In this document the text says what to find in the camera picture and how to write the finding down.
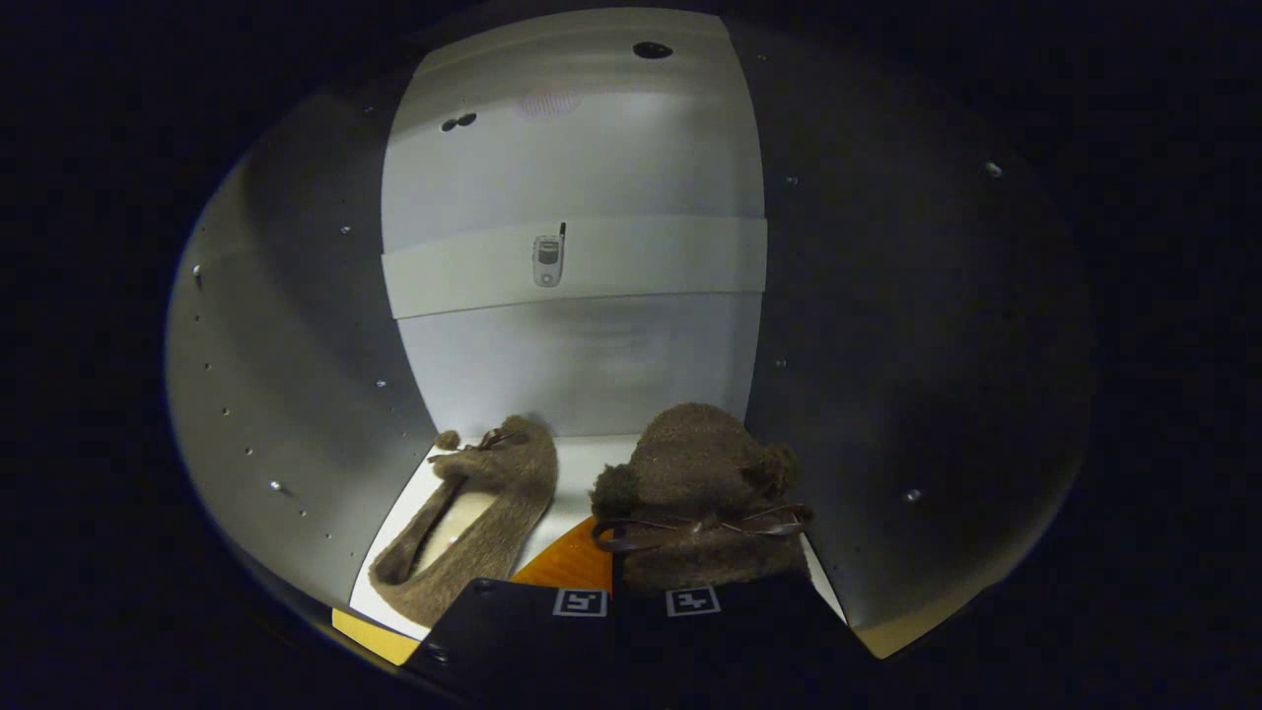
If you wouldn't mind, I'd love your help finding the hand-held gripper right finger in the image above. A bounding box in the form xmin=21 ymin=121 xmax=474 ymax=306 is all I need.
xmin=613 ymin=577 xmax=875 ymax=697

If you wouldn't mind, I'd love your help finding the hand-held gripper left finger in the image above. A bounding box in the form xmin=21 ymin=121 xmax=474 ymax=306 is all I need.
xmin=402 ymin=516 xmax=614 ymax=696

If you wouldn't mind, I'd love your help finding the brown fuzzy shoe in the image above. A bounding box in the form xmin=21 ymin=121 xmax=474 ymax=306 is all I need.
xmin=590 ymin=401 xmax=815 ymax=599
xmin=368 ymin=414 xmax=561 ymax=628

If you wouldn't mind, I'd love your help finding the dark grey shoe cabinet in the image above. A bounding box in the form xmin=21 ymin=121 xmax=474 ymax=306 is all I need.
xmin=165 ymin=8 xmax=1097 ymax=664

